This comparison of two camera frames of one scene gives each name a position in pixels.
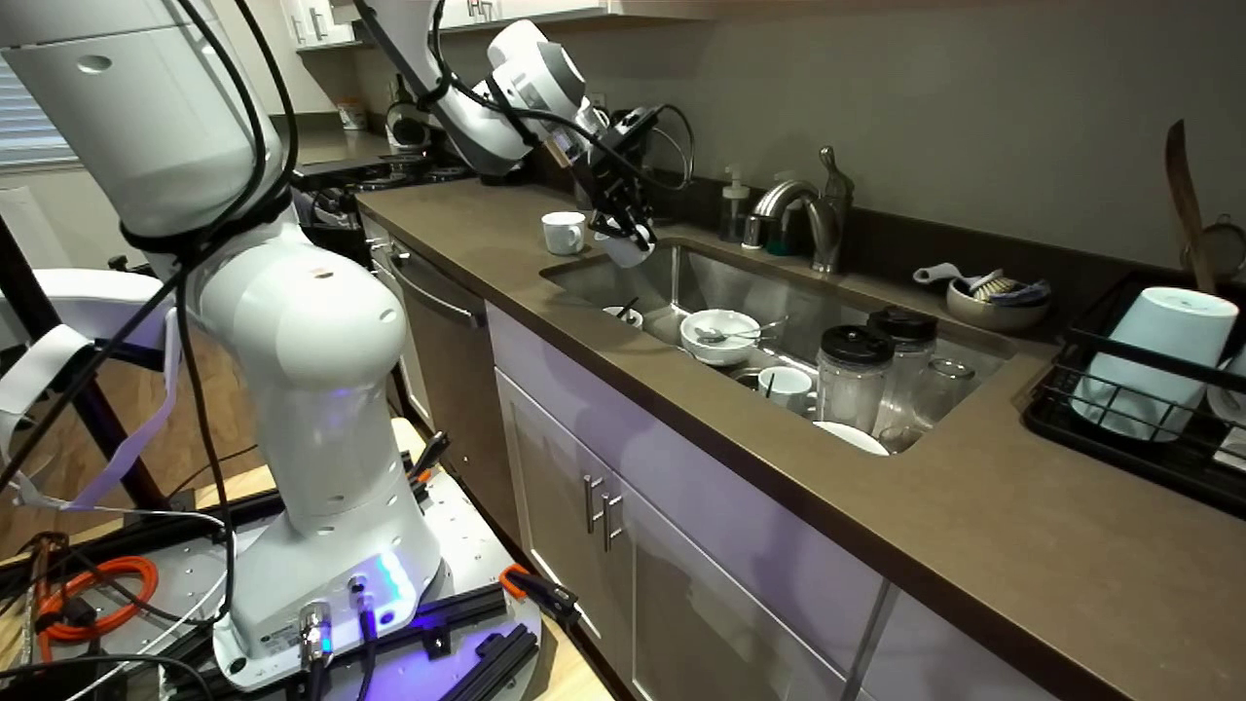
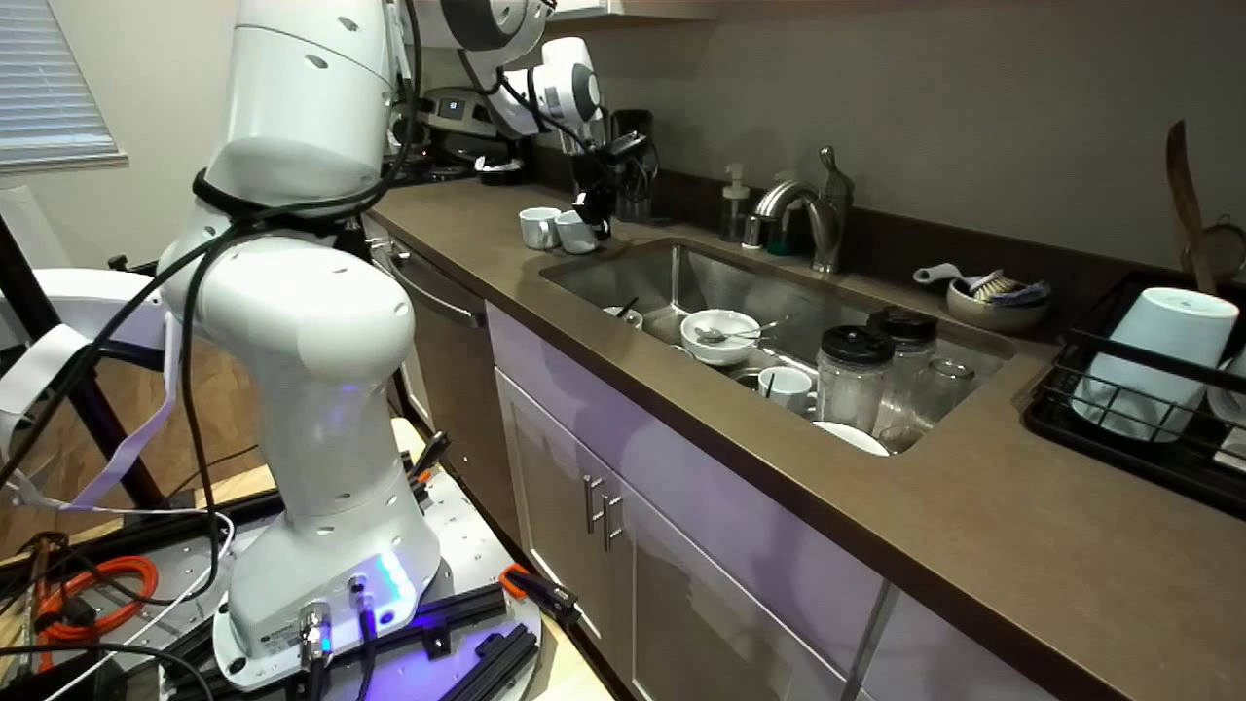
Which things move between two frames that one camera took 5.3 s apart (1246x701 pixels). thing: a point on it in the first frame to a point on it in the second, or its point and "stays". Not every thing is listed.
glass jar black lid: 849,371 stays
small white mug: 620,252 to 573,234
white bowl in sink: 720,335 stays
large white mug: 564,231 to 537,223
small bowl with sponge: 997,301 stays
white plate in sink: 849,438 stays
